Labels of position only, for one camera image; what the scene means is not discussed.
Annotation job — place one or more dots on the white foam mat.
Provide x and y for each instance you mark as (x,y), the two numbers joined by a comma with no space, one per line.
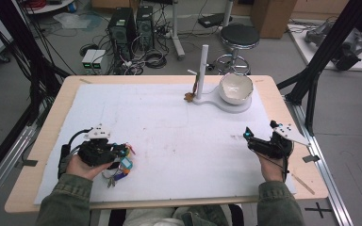
(176,141)

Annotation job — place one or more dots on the aluminium rail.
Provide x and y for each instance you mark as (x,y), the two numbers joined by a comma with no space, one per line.
(6,169)
(323,169)

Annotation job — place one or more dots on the flat black box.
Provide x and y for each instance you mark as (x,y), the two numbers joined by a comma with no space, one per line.
(214,20)

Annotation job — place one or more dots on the grey robot device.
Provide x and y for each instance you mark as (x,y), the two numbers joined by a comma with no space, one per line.
(317,34)

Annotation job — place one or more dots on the long wooden stick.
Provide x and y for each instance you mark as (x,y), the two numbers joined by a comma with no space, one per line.
(303,184)

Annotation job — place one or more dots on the person's left hand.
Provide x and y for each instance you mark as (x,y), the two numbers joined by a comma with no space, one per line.
(83,168)

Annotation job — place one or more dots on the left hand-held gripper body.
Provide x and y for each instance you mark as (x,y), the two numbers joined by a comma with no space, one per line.
(95,150)

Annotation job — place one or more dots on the white key stand with peg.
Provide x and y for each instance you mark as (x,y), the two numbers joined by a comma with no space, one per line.
(203,70)

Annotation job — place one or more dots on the white power supply unit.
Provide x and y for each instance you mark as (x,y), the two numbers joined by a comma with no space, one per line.
(88,59)
(100,59)

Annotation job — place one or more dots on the person's legs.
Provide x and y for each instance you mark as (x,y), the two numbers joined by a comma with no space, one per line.
(182,216)

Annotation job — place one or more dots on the person's right hand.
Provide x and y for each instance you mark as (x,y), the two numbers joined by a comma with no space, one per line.
(271,171)

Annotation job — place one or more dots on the slim black computer tower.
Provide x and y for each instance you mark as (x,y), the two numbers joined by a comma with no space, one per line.
(145,26)

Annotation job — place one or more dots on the white desk leg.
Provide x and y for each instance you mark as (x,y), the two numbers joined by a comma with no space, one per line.
(176,31)

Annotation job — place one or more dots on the white ceramic bowl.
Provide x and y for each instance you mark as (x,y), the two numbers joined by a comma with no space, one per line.
(235,88)

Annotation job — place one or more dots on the round white table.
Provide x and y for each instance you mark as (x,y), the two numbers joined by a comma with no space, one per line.
(48,7)

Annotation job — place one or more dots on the brown cardboard box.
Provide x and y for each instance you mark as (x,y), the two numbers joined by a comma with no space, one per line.
(271,17)

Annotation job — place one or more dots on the large black computer tower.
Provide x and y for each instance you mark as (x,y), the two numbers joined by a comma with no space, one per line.
(122,29)

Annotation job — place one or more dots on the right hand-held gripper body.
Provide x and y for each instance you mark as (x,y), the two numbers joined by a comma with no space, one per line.
(271,147)

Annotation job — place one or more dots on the black round stool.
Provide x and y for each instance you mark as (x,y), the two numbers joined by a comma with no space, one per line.
(239,35)

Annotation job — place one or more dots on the black tape piece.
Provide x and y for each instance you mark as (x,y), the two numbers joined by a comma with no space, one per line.
(311,158)
(29,163)

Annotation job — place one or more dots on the black metal frame strut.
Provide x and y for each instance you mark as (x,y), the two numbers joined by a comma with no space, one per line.
(323,53)

